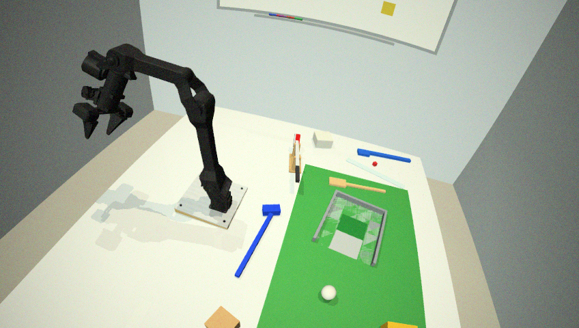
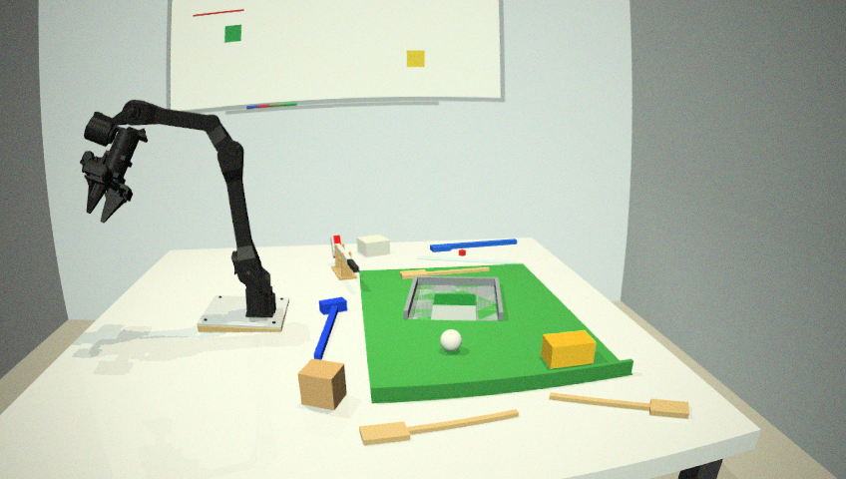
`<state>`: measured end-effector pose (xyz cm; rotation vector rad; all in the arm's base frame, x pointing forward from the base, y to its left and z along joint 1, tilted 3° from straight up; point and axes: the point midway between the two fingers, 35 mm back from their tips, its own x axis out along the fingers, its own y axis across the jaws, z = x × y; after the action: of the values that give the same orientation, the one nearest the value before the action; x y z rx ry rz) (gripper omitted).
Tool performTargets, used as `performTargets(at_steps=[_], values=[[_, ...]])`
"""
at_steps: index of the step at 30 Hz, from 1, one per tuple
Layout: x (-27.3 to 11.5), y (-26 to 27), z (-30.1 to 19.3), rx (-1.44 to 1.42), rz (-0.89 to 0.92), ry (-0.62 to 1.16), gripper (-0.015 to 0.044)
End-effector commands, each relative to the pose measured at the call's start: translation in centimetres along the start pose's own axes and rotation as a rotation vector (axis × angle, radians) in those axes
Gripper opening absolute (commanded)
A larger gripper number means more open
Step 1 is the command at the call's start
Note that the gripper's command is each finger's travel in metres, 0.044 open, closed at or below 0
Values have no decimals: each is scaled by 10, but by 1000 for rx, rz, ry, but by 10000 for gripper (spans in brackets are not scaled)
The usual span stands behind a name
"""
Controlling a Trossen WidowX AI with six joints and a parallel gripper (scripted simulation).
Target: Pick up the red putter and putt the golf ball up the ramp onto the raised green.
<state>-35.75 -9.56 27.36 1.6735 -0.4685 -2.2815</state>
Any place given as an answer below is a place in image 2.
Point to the white golf ball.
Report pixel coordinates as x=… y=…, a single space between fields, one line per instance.
x=451 y=340

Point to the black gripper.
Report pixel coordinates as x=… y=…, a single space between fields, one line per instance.
x=108 y=179

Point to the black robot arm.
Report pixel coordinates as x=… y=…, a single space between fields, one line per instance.
x=102 y=130

